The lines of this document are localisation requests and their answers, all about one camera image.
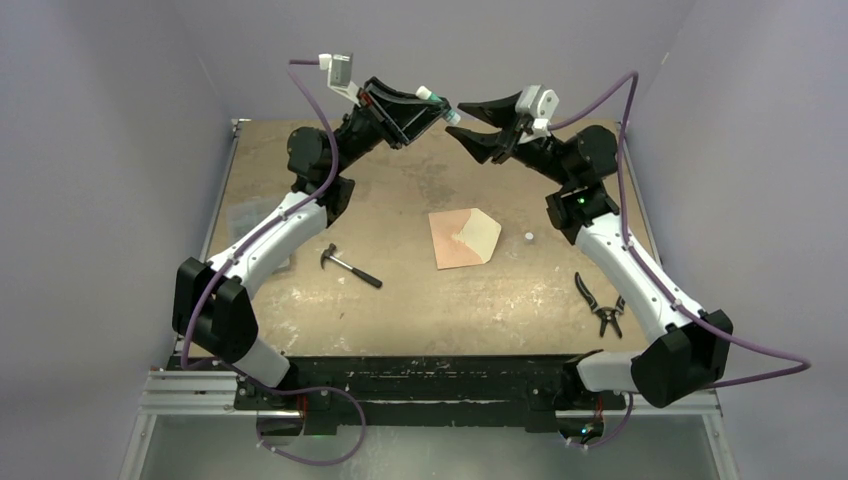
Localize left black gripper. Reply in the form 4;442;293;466
329;78;449;177

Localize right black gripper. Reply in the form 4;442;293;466
448;90;577;188

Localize green white glue stick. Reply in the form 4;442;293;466
415;85;461;126

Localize brown envelope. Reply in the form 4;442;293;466
428;208;502;270

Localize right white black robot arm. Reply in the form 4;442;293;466
446;85;733;408

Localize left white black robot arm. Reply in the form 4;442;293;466
172;77;451;409

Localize small black hammer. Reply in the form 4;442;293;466
320;243;383;289

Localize clear plastic organizer box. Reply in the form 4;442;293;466
225;196;283;244

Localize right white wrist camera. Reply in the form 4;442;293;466
516;84;559;125

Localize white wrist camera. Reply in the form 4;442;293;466
516;84;559;125
318;53;360;104

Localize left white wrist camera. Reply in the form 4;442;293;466
318;53;360;104

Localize black handled pliers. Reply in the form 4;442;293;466
574;271;627;339

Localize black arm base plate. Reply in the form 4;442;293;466
234;354;626;435

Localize aluminium frame rail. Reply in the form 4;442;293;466
139;371;722;418

